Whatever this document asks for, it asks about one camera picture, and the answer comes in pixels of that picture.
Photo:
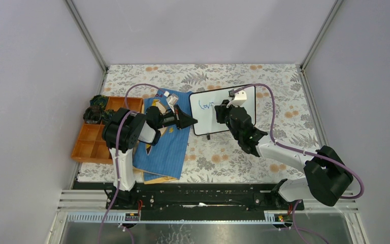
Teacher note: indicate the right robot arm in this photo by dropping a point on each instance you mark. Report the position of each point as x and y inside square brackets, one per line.
[325, 178]

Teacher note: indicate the floral tablecloth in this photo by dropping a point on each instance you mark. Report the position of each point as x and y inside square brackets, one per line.
[281, 103]

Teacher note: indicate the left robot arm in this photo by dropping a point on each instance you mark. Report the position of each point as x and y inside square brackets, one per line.
[124, 130]

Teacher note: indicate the dark rolled fabric top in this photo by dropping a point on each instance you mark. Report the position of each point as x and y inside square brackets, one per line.
[99, 100]

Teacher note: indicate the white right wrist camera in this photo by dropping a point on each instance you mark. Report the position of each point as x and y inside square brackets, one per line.
[239, 97]

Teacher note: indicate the wooden compartment tray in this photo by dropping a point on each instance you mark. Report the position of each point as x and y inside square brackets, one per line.
[89, 146]

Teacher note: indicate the dark rolled fabric middle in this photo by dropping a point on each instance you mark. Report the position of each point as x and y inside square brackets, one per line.
[107, 115]

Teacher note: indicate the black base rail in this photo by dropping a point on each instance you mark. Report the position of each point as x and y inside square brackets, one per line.
[200, 202]

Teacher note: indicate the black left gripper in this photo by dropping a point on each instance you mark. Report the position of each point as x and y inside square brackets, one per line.
[182, 119]

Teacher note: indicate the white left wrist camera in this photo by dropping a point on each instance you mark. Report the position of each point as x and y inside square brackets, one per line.
[171, 100]

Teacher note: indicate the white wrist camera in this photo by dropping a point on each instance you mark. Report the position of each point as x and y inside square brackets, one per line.
[171, 100]
[239, 97]

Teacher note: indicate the black framed whiteboard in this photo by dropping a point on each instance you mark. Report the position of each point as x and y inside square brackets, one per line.
[202, 106]

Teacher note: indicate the dark rolled fabric left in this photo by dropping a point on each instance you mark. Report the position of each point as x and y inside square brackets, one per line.
[93, 115]

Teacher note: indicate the dark rolled fabric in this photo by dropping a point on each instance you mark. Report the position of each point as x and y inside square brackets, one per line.
[107, 115]
[93, 115]
[99, 100]

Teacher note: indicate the blue pikachu cloth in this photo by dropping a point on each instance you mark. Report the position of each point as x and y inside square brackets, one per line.
[164, 161]

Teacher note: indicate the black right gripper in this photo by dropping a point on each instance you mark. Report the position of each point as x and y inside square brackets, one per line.
[221, 110]

